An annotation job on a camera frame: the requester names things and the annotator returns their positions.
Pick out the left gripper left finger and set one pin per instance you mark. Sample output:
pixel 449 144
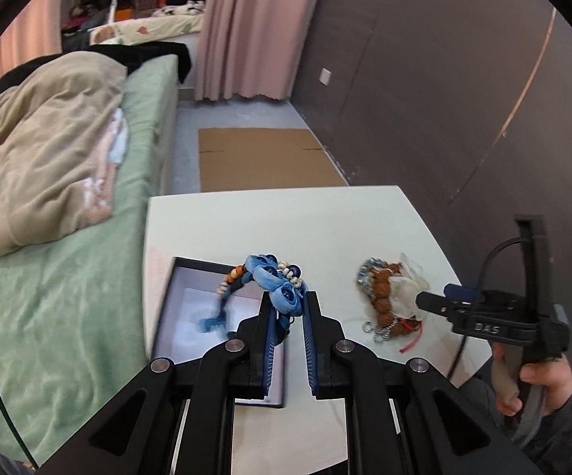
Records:
pixel 254 374

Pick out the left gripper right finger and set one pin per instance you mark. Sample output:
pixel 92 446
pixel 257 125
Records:
pixel 321 333

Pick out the clear plastic bag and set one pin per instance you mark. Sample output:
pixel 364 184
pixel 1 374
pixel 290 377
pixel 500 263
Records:
pixel 405 287

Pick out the black jewelry box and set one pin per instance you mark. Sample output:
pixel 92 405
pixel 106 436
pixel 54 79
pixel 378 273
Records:
pixel 203 303

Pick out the right hand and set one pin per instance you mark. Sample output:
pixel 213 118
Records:
pixel 554 374

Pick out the right jacket sleeve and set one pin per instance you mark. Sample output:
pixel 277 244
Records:
pixel 551 448

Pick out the brown cardboard sheet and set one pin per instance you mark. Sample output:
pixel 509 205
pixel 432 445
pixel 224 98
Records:
pixel 252 158

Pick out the green bed sheet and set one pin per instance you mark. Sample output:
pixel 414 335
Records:
pixel 71 324

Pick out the beige blanket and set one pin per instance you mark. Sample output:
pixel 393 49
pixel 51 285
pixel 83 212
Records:
pixel 57 128

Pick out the black clothing on bed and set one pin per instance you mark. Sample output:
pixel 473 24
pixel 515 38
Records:
pixel 134 56

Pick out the pink curtain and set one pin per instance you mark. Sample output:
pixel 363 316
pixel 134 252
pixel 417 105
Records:
pixel 251 48
pixel 35 32

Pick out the floral patterned bedding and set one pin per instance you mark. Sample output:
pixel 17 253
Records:
pixel 164 24

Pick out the white wall switch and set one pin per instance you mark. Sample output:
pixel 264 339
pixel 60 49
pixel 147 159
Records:
pixel 325 77

